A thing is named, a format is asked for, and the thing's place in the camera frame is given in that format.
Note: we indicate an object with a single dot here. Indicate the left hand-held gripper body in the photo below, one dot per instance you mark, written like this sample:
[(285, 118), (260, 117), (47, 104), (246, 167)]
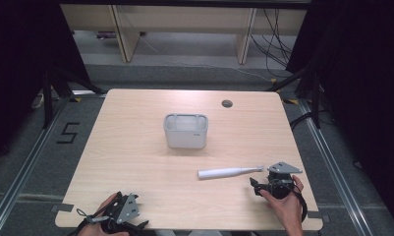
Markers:
[(127, 209)]

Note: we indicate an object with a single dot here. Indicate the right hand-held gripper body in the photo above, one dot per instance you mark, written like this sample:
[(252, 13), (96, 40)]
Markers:
[(281, 183)]

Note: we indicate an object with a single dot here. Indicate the white electric toothbrush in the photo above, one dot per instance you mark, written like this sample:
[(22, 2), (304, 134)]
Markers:
[(219, 172)]

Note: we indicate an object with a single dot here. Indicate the white rectangular holder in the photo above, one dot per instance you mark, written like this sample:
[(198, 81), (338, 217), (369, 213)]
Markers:
[(185, 137)]

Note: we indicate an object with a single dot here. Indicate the person's right hand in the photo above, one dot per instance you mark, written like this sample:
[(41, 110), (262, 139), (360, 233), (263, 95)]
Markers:
[(288, 206)]

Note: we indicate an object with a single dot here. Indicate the person's left hand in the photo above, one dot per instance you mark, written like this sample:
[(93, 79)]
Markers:
[(98, 216)]

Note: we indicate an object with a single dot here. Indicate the grey floor tape piece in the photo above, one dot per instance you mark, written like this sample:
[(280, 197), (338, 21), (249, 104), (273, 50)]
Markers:
[(62, 207), (319, 217)]

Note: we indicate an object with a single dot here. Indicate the yellow black floor tape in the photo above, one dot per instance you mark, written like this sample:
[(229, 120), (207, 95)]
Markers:
[(291, 101)]

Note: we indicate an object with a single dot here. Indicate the black metal stand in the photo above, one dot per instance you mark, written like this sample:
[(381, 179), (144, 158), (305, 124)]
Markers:
[(315, 98), (48, 98)]

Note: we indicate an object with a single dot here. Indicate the dark curtain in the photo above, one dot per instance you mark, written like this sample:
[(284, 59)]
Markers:
[(21, 65), (365, 82)]

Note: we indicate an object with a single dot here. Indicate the light wooden furniture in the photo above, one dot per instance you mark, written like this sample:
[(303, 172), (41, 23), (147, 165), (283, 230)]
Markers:
[(184, 19)]

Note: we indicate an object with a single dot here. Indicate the metal floor rail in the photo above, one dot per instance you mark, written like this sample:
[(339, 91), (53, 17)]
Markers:
[(24, 170), (335, 177)]

